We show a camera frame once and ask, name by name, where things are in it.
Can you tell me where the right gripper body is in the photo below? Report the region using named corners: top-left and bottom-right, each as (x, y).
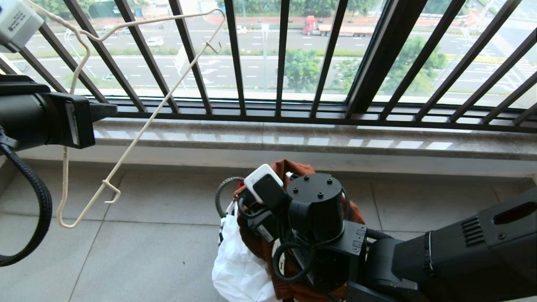
top-left (237, 194), bottom-right (312, 245)

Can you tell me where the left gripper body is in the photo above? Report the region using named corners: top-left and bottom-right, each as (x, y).
top-left (0, 75), bottom-right (96, 151)

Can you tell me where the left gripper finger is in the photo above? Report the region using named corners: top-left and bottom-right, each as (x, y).
top-left (91, 103), bottom-right (118, 123)

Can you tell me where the white wire clothes hanger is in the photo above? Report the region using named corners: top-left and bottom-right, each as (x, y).
top-left (23, 0), bottom-right (227, 229)

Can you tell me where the rust orange garment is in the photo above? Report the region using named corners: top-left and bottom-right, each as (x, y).
top-left (233, 159), bottom-right (366, 302)

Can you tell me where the stone window sill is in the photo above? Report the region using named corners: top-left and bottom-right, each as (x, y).
top-left (16, 117), bottom-right (537, 178)

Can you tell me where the black metal window railing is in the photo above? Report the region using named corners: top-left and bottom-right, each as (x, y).
top-left (0, 0), bottom-right (537, 135)

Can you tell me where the green tree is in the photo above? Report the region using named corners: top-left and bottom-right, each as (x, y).
top-left (284, 49), bottom-right (322, 93)
top-left (373, 36), bottom-right (448, 96)

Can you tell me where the red flatbed truck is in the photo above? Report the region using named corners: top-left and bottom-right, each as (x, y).
top-left (302, 15), bottom-right (375, 38)

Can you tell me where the black cable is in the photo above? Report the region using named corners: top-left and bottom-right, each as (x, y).
top-left (0, 126), bottom-right (53, 268)
top-left (272, 241), bottom-right (315, 283)
top-left (215, 176), bottom-right (245, 219)

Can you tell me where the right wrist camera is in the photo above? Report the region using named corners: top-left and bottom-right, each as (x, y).
top-left (244, 164), bottom-right (291, 215)

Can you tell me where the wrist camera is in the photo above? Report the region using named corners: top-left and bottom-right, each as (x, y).
top-left (0, 0), bottom-right (45, 54)
top-left (244, 164), bottom-right (291, 215)

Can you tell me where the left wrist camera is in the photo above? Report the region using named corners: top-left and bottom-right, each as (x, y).
top-left (0, 0), bottom-right (45, 54)

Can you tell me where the black window frame post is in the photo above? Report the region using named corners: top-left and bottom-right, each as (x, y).
top-left (345, 0), bottom-right (425, 119)

